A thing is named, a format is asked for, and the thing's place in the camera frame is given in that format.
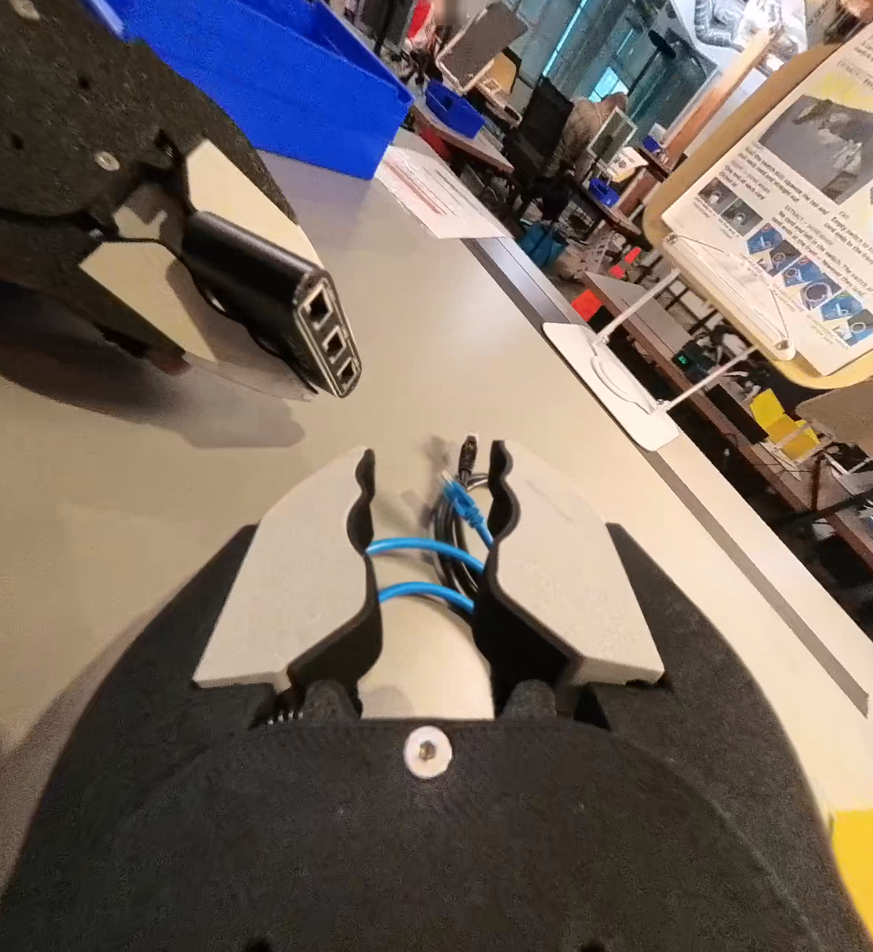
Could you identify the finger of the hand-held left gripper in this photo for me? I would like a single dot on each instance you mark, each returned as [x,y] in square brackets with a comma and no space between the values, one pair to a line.
[243,193]
[139,290]

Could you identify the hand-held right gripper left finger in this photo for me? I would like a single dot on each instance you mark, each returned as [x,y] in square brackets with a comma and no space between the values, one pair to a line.
[295,587]

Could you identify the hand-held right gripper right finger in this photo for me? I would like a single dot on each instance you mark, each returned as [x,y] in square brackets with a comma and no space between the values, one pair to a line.
[577,595]

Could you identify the black ethernet switch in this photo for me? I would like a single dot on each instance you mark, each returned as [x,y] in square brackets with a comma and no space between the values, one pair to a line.
[258,275]

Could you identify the blue plastic bin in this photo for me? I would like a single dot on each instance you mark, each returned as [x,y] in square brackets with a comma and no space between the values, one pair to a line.
[295,97]

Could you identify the laminated paper sheet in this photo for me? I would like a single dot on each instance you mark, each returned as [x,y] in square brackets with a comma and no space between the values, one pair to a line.
[436,193]

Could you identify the white document stand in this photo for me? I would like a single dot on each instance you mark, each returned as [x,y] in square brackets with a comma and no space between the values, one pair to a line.
[615,379]

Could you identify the small blue bin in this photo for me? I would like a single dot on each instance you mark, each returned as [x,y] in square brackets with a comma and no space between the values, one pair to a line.
[455,111]

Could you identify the black digital timer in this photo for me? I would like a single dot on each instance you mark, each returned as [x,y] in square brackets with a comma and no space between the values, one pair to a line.
[685,362]

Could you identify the small yellow bin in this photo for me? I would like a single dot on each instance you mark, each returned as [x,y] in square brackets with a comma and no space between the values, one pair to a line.
[778,428]

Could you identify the teal bag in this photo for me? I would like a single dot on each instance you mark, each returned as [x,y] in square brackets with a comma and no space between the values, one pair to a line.
[544,245]

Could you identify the black office chair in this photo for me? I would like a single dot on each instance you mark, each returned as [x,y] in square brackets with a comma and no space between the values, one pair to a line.
[544,126]

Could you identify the beige board stand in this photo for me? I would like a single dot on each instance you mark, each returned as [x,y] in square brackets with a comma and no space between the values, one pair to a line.
[860,416]

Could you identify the printed instruction sheet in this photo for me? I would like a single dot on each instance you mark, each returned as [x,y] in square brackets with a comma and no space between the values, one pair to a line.
[800,223]

